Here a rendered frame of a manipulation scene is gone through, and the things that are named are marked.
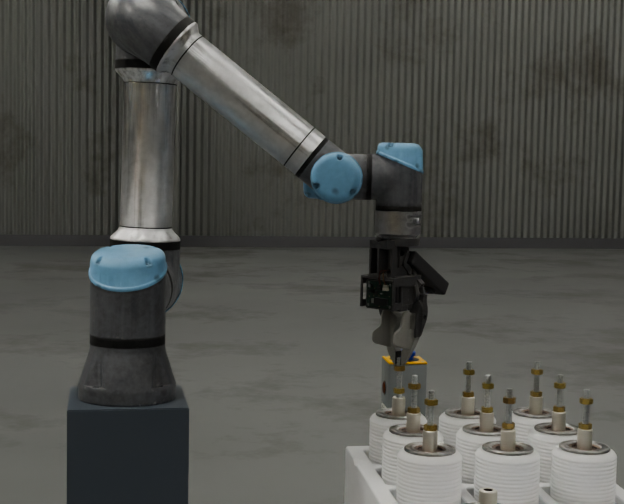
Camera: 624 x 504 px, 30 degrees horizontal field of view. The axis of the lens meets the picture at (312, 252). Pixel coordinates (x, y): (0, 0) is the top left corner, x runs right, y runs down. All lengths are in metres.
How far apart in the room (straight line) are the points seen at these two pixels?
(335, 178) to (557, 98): 7.45
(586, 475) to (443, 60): 7.23
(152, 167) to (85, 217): 6.59
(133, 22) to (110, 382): 0.54
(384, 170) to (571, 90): 7.34
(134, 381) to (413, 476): 0.44
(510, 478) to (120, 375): 0.59
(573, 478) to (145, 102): 0.88
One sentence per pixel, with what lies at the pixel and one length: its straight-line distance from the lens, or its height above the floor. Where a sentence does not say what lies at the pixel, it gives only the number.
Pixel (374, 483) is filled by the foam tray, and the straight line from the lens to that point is 1.84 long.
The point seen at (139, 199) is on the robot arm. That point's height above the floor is 0.60.
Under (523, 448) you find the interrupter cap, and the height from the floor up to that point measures 0.25.
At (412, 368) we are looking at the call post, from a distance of 2.12.
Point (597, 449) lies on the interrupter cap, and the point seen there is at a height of 0.25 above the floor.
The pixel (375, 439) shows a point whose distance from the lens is 1.97.
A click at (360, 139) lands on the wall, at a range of 8.69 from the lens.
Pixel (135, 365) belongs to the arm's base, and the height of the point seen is 0.36.
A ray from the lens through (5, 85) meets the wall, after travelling 8.52.
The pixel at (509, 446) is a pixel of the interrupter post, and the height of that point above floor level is 0.26.
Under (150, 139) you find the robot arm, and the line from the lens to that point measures 1.92.
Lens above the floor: 0.68
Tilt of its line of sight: 5 degrees down
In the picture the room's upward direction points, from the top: 1 degrees clockwise
